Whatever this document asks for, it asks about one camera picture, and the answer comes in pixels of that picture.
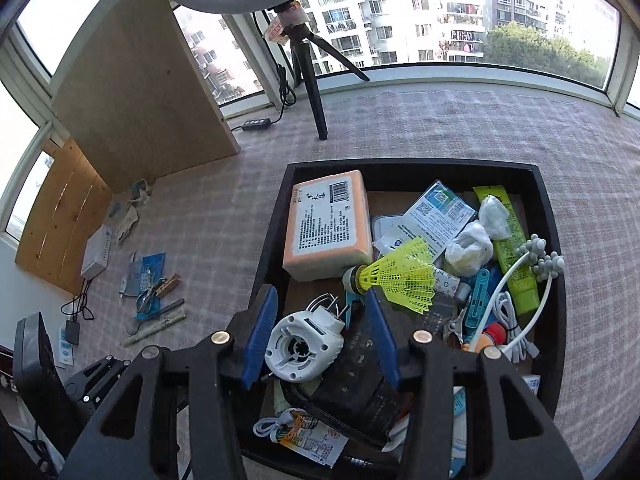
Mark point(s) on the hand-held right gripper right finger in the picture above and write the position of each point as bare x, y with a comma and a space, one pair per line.
382, 340

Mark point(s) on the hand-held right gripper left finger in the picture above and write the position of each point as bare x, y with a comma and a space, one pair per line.
260, 335

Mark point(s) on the black packet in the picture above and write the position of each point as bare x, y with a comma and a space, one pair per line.
350, 385

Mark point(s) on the yellow shuttlecock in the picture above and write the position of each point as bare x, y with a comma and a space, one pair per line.
400, 270

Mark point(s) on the patterned white stick pack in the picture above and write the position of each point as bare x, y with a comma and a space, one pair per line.
447, 282

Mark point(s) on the black storage tray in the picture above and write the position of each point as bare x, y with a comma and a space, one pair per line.
272, 240

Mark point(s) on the large teal clothespin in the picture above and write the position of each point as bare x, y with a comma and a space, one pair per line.
477, 300

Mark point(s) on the white creamer sachet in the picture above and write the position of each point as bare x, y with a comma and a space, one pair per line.
315, 440

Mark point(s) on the white knotted plastic bag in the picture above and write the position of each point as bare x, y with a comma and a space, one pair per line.
467, 252

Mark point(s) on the green tube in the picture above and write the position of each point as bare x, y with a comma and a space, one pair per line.
522, 280

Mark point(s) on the clear plastic bag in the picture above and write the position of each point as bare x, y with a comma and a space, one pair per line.
495, 217

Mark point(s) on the grey ball massage stick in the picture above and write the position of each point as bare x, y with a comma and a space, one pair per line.
550, 265

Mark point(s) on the checkered cloth desktop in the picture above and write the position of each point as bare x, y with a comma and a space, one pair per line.
450, 125

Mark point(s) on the white power strip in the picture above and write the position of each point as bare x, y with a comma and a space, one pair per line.
65, 357

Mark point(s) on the white round plastic gadget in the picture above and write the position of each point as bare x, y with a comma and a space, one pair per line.
300, 345

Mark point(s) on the black power adapter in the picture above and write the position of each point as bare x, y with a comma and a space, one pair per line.
71, 334

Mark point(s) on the dark pen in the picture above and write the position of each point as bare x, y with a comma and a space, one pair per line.
172, 305

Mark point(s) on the cream wrapped stick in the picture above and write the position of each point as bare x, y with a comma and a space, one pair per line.
155, 327

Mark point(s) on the wooden clothespin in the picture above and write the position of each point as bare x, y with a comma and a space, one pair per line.
165, 285

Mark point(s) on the orange packaged block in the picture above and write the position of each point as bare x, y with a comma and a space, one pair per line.
325, 225

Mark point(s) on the white box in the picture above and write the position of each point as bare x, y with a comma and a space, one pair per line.
97, 255

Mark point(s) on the grey packet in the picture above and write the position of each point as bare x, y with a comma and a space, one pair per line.
132, 277

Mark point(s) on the white blue packet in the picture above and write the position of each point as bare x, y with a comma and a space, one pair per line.
440, 215

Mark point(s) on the wooden board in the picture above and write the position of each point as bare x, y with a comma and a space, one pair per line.
60, 220

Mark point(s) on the cream paper packet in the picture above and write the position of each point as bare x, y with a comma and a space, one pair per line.
129, 222

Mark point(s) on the black inline remote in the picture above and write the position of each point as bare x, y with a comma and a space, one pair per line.
256, 124

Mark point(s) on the black tripod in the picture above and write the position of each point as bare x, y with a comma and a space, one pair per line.
312, 90

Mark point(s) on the brown cardboard board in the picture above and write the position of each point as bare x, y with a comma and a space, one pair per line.
140, 110

